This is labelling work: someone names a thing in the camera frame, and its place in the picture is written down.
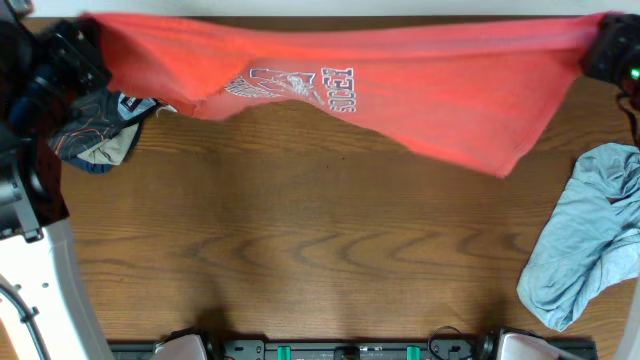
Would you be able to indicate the khaki folded garment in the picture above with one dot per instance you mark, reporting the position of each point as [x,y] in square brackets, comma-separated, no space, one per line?
[112,151]

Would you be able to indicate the black patterned folded shirt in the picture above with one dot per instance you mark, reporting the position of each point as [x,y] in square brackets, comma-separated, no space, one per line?
[96,117]

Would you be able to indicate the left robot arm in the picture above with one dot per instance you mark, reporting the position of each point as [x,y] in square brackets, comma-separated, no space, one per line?
[45,308]

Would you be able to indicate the red t-shirt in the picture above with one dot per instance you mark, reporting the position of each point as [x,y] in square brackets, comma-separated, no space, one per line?
[478,95]

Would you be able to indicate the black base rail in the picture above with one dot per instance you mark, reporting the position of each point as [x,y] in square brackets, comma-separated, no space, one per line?
[445,343]

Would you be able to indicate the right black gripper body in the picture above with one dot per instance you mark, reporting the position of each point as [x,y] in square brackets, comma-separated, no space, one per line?
[624,64]

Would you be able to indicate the light blue t-shirt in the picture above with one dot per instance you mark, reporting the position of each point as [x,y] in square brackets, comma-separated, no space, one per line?
[591,240]

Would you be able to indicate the navy folded garment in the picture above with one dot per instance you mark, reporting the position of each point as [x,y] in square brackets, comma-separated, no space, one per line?
[96,169]

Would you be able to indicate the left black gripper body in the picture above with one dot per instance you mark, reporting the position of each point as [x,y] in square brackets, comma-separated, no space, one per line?
[62,62]

